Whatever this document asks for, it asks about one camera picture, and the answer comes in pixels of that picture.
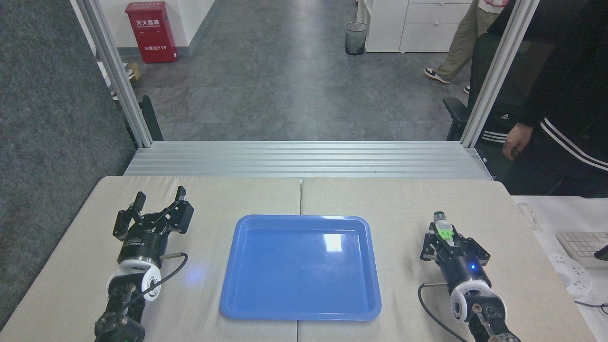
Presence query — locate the person in beige trousers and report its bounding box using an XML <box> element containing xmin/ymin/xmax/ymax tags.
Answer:
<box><xmin>424</xmin><ymin>0</ymin><xmax>516</xmax><ymax>94</ymax></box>

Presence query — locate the red fire extinguisher box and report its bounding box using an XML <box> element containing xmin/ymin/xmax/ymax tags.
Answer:
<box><xmin>125</xmin><ymin>1</ymin><xmax>179</xmax><ymax>64</ymax></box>

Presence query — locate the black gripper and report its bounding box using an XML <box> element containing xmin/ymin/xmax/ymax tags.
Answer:
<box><xmin>113</xmin><ymin>186</ymin><xmax>195</xmax><ymax>268</ymax></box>
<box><xmin>419</xmin><ymin>224</ymin><xmax>493</xmax><ymax>291</ymax></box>

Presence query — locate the silver aluminium post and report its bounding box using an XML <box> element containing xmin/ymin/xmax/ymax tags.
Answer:
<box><xmin>460</xmin><ymin>0</ymin><xmax>540</xmax><ymax>148</ymax></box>
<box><xmin>76</xmin><ymin>0</ymin><xmax>153</xmax><ymax>148</ymax></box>

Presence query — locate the grey felt partition panel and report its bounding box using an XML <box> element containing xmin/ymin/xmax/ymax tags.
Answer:
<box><xmin>0</xmin><ymin>0</ymin><xmax>139</xmax><ymax>329</ymax></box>

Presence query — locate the blue plastic tray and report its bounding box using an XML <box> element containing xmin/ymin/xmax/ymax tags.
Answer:
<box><xmin>219</xmin><ymin>214</ymin><xmax>382</xmax><ymax>321</ymax></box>

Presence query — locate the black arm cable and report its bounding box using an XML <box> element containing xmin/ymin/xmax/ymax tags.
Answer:
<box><xmin>118</xmin><ymin>252</ymin><xmax>189</xmax><ymax>310</ymax></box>
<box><xmin>418</xmin><ymin>282</ymin><xmax>472</xmax><ymax>342</ymax></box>

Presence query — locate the white computer mouse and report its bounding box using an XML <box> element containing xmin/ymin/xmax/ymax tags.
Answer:
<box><xmin>516</xmin><ymin>202</ymin><xmax>542</xmax><ymax>232</ymax></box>

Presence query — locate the white power strip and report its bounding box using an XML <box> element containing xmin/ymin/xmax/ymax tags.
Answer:
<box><xmin>546</xmin><ymin>253</ymin><xmax>594</xmax><ymax>296</ymax></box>

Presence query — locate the cardboard box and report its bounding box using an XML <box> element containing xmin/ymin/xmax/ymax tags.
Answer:
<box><xmin>124</xmin><ymin>63</ymin><xmax>142</xmax><ymax>87</ymax></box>

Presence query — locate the silver aluminium rail platform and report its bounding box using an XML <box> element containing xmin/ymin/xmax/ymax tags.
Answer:
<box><xmin>123</xmin><ymin>141</ymin><xmax>494</xmax><ymax>181</ymax></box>

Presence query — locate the green and white switch part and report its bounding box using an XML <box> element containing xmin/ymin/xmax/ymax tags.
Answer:
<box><xmin>430</xmin><ymin>211</ymin><xmax>459</xmax><ymax>248</ymax></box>

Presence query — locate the thin black desk cable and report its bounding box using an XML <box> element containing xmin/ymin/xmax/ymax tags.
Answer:
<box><xmin>573</xmin><ymin>299</ymin><xmax>608</xmax><ymax>315</ymax></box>

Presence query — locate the dark mesh waste bin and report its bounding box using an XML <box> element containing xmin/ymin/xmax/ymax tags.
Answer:
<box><xmin>344</xmin><ymin>22</ymin><xmax>369</xmax><ymax>56</ymax></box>

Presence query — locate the person's hand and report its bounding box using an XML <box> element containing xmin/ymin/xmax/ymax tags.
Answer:
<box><xmin>502</xmin><ymin>123</ymin><xmax>535</xmax><ymax>161</ymax></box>

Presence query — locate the person in black jacket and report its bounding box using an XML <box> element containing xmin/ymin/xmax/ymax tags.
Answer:
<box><xmin>484</xmin><ymin>0</ymin><xmax>608</xmax><ymax>199</ymax></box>

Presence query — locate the white keyboard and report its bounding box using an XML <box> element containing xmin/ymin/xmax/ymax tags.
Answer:
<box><xmin>555</xmin><ymin>231</ymin><xmax>608</xmax><ymax>269</ymax></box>

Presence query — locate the white drawer cabinet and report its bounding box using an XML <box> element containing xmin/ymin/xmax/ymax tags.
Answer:
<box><xmin>356</xmin><ymin>0</ymin><xmax>475</xmax><ymax>53</ymax></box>

